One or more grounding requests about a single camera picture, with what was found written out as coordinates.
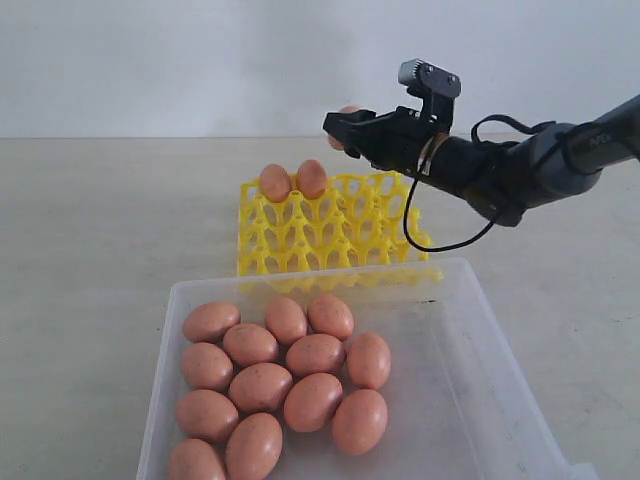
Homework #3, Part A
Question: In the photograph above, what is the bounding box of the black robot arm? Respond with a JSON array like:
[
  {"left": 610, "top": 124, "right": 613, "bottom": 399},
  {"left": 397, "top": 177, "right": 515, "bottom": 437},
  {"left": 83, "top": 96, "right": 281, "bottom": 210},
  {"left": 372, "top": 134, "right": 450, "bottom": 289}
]
[{"left": 323, "top": 94, "right": 639, "bottom": 227}]

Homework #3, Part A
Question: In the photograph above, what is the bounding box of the brown egg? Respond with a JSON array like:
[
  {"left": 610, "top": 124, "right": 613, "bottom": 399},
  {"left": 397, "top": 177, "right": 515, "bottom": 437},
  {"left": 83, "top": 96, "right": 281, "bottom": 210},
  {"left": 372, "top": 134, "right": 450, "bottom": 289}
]
[
  {"left": 168, "top": 439, "right": 226, "bottom": 480},
  {"left": 225, "top": 412, "right": 283, "bottom": 480},
  {"left": 228, "top": 363, "right": 293, "bottom": 413},
  {"left": 346, "top": 332, "right": 392, "bottom": 390},
  {"left": 264, "top": 296, "right": 308, "bottom": 346},
  {"left": 327, "top": 105, "right": 360, "bottom": 151},
  {"left": 182, "top": 301, "right": 241, "bottom": 343},
  {"left": 331, "top": 389, "right": 388, "bottom": 456},
  {"left": 296, "top": 159, "right": 328, "bottom": 200},
  {"left": 307, "top": 293, "right": 355, "bottom": 341},
  {"left": 175, "top": 389, "right": 239, "bottom": 444},
  {"left": 259, "top": 164, "right": 292, "bottom": 203},
  {"left": 283, "top": 373, "right": 343, "bottom": 433},
  {"left": 222, "top": 323, "right": 279, "bottom": 367},
  {"left": 181, "top": 342, "right": 234, "bottom": 392},
  {"left": 285, "top": 333, "right": 346, "bottom": 377}
]

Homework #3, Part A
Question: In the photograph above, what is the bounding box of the yellow plastic egg tray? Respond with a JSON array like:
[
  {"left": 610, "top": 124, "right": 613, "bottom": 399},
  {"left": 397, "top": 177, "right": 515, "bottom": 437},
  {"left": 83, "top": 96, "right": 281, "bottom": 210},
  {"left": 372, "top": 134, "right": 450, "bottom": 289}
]
[{"left": 236, "top": 172, "right": 444, "bottom": 293}]

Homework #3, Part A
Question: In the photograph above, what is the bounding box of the clear plastic bin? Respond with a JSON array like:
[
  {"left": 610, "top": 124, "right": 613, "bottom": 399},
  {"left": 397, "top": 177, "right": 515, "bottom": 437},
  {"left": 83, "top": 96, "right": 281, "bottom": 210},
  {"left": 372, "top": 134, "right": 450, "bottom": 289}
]
[{"left": 137, "top": 259, "right": 596, "bottom": 479}]

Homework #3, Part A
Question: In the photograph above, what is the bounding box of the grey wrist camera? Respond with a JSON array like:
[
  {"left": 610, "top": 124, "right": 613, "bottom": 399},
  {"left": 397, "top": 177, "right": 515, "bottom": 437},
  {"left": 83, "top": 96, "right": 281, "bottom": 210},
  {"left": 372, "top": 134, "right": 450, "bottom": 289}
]
[{"left": 397, "top": 59, "right": 461, "bottom": 100}]

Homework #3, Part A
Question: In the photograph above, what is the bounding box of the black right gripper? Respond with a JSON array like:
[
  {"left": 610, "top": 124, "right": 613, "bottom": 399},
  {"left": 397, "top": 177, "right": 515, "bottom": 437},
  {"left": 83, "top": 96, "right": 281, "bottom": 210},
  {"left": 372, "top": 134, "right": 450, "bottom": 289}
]
[{"left": 323, "top": 97, "right": 454, "bottom": 176}]

